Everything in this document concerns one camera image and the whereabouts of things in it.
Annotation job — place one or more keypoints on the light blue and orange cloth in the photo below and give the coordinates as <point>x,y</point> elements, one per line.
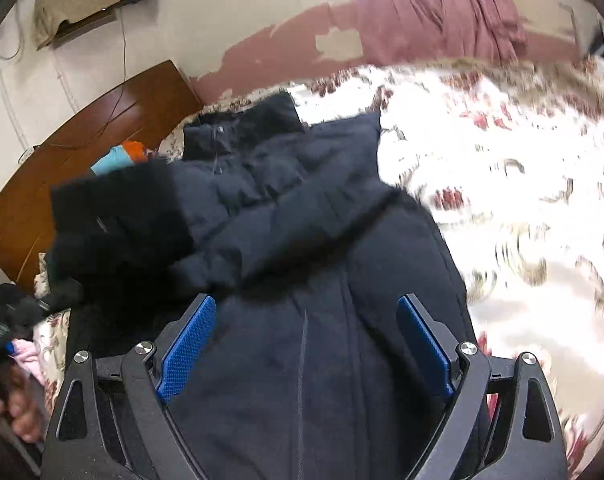
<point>112,160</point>

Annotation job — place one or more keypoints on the pink cloth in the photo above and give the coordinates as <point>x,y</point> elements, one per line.
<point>26,357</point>

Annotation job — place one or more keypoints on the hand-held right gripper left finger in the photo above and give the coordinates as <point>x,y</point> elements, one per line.
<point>186,350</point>

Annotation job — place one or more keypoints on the person's left hand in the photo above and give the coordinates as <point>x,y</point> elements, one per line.
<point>24,410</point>

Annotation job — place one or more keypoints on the dark navy padded jacket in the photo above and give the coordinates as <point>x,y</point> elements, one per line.
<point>282,240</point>

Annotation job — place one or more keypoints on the floral white red bedspread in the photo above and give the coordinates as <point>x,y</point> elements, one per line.
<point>507,185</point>

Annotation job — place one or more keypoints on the brown wooden headboard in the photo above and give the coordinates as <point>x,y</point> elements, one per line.
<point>81,160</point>

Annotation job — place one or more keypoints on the pink curtain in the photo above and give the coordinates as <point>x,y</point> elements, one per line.
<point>432,5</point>

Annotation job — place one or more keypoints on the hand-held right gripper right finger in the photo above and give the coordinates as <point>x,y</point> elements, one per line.
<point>424,345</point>

